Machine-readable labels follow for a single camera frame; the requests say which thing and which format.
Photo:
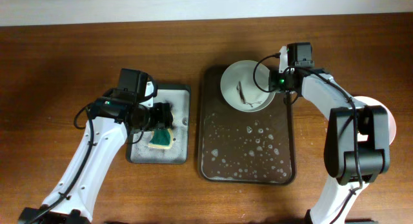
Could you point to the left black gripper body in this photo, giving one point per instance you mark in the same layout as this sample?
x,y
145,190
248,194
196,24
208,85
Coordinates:
x,y
155,117

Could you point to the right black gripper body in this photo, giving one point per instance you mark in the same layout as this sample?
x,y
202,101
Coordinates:
x,y
278,82

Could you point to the green and yellow sponge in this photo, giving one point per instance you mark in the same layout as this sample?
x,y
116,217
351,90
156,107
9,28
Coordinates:
x,y
161,139

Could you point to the grey-white plate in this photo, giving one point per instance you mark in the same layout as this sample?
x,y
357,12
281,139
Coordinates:
x,y
239,90

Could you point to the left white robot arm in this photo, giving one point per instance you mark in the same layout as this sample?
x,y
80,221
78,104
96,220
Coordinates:
x,y
112,121

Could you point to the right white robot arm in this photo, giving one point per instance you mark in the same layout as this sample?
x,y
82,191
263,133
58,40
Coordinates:
x,y
357,144

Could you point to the small black metal tray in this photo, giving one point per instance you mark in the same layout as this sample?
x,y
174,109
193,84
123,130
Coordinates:
x,y
139,152

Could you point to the large brown serving tray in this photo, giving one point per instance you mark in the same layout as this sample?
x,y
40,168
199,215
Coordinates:
x,y
244,147

